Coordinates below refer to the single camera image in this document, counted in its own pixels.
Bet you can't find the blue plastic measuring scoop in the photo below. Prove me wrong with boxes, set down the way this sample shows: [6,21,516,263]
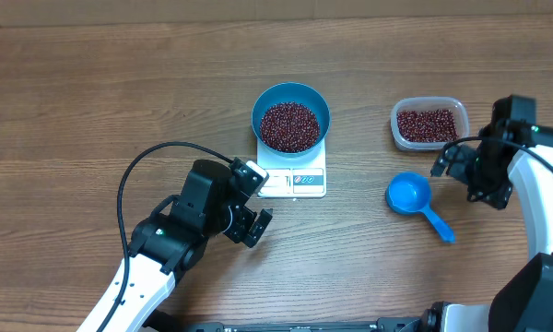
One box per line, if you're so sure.
[385,172,456,243]

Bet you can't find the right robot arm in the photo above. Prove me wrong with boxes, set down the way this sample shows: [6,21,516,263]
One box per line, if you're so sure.
[428,95,553,332]

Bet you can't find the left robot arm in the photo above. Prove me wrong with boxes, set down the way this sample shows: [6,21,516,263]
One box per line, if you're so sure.
[80,160,272,331]

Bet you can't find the white digital kitchen scale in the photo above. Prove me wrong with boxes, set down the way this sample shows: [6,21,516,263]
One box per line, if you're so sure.
[257,141,327,198]

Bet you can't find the red beans in bowl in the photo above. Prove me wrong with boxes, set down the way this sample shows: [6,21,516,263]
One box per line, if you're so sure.
[260,101,321,153]

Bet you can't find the blue metal bowl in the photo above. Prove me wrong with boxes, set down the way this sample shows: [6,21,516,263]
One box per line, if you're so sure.
[251,82,332,154]

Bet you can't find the red adzuki beans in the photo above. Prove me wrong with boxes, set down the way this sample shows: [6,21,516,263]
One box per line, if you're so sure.
[396,109,458,143]

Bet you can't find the clear plastic container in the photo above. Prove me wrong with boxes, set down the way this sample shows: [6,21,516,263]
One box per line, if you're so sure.
[390,96,470,151]

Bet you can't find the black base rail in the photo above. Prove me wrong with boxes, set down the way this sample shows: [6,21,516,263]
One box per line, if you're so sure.
[138,312,442,332]

